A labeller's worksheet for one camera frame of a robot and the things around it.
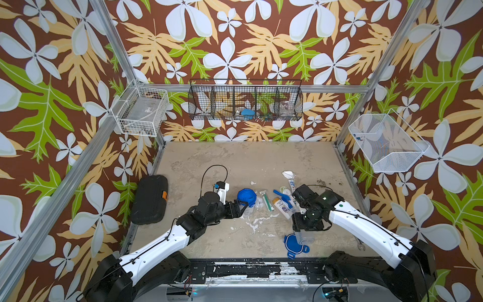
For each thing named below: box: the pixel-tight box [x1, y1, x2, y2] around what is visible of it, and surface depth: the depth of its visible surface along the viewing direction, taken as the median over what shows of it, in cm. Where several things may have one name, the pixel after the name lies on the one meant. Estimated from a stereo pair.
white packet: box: [281, 169, 296, 194], surface depth 106 cm
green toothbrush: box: [259, 190, 275, 213], surface depth 95 cm
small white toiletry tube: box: [272, 196, 292, 220], surface depth 93 cm
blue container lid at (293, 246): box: [283, 233, 311, 260], surface depth 82 cm
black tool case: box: [130, 174, 169, 226], surface depth 90 cm
